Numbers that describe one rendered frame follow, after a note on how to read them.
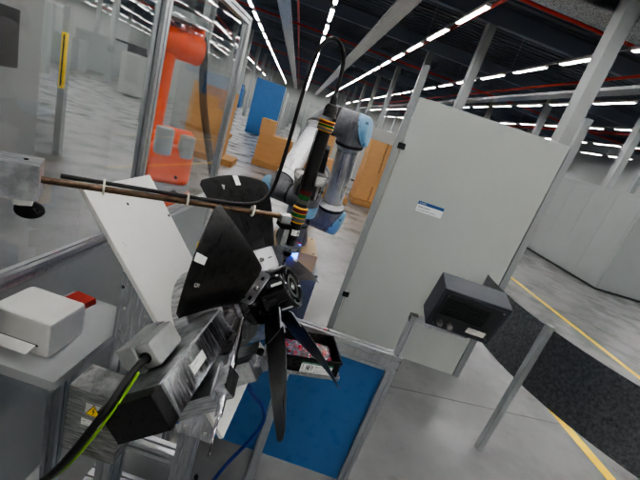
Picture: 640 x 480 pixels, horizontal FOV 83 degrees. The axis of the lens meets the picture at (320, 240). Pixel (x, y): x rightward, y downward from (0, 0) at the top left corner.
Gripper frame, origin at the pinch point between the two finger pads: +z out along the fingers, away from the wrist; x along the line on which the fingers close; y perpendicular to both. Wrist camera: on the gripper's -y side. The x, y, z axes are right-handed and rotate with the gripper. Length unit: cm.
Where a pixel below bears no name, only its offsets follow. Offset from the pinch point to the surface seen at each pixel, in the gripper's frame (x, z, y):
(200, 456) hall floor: 14, -37, 150
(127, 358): 19, 39, 38
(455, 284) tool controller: -62, -36, 25
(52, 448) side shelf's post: 53, 10, 109
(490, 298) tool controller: -75, -35, 26
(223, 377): 2, 32, 40
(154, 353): 15, 38, 35
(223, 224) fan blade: 11.0, 26.9, 9.9
